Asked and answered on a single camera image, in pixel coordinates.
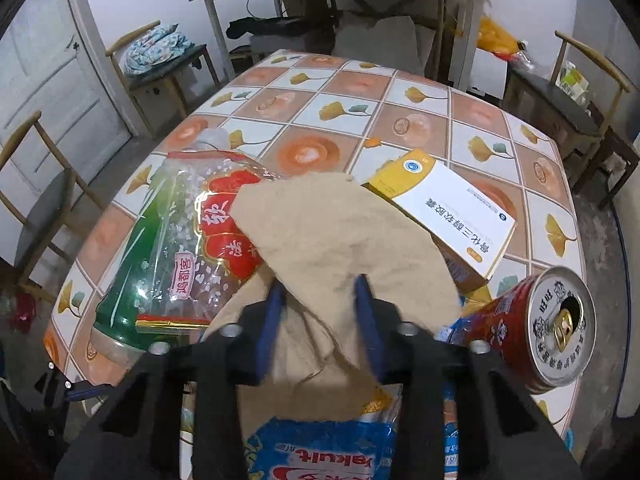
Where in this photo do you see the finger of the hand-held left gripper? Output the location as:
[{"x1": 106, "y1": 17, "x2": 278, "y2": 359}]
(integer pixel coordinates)
[{"x1": 62, "y1": 382, "x2": 116, "y2": 402}]

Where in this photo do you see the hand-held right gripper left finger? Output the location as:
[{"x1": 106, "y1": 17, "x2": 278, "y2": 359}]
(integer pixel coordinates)
[{"x1": 55, "y1": 280, "x2": 291, "y2": 480}]

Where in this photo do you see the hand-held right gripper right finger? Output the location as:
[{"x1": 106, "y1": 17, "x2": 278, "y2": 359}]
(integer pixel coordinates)
[{"x1": 352, "y1": 275, "x2": 583, "y2": 480}]

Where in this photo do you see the brown kraft paper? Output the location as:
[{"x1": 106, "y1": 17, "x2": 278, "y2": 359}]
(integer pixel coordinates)
[{"x1": 205, "y1": 172, "x2": 463, "y2": 423}]

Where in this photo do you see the blue wrapper with red logo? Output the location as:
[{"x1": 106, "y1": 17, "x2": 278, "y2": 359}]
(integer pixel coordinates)
[{"x1": 242, "y1": 385, "x2": 461, "y2": 480}]

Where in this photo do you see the green clear plastic bag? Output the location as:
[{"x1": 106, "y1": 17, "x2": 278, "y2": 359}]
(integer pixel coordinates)
[{"x1": 92, "y1": 147, "x2": 286, "y2": 366}]

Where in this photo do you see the red drink can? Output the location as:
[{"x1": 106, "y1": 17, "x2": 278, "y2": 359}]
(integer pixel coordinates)
[{"x1": 462, "y1": 265, "x2": 598, "y2": 395}]

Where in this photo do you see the yellow white medicine box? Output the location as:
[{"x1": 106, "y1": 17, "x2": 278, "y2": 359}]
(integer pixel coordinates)
[{"x1": 361, "y1": 148, "x2": 518, "y2": 291}]

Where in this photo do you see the red crumpled bag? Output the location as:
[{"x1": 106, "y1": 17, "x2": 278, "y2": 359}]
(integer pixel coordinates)
[{"x1": 7, "y1": 292, "x2": 38, "y2": 331}]

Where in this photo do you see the wooden chair with dark seat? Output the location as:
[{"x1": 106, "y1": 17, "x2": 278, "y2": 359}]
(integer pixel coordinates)
[{"x1": 0, "y1": 110, "x2": 108, "y2": 306}]

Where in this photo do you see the wooden chair with floral cloth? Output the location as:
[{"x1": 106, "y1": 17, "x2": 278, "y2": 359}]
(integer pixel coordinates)
[{"x1": 105, "y1": 20, "x2": 221, "y2": 138}]

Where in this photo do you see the beige cushion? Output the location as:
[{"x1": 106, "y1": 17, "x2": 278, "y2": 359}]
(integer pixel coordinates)
[{"x1": 332, "y1": 10, "x2": 426, "y2": 73}]

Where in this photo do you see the wooden chair with black seat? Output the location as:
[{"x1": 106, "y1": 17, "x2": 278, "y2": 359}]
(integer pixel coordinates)
[{"x1": 502, "y1": 30, "x2": 631, "y2": 161}]

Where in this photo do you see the floral cloth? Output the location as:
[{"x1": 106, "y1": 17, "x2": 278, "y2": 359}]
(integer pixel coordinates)
[{"x1": 124, "y1": 25, "x2": 195, "y2": 76}]

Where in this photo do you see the black cloth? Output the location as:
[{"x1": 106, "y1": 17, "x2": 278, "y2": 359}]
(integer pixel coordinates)
[{"x1": 226, "y1": 16, "x2": 341, "y2": 41}]

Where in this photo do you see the white door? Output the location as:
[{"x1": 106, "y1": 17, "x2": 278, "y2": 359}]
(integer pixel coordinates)
[{"x1": 0, "y1": 0, "x2": 133, "y2": 196}]

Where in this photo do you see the dark wooden stool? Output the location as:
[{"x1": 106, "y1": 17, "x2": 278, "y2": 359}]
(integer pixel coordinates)
[{"x1": 565, "y1": 105, "x2": 640, "y2": 208}]

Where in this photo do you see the yellow orange plastic bag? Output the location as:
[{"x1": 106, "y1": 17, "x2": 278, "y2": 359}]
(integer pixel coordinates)
[{"x1": 477, "y1": 15, "x2": 521, "y2": 58}]

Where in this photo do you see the green white carton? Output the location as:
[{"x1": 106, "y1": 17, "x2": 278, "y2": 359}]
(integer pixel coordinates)
[{"x1": 557, "y1": 60, "x2": 591, "y2": 106}]

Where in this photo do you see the brown cardboard box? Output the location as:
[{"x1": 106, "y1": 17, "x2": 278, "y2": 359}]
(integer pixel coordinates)
[{"x1": 282, "y1": 0, "x2": 331, "y2": 21}]

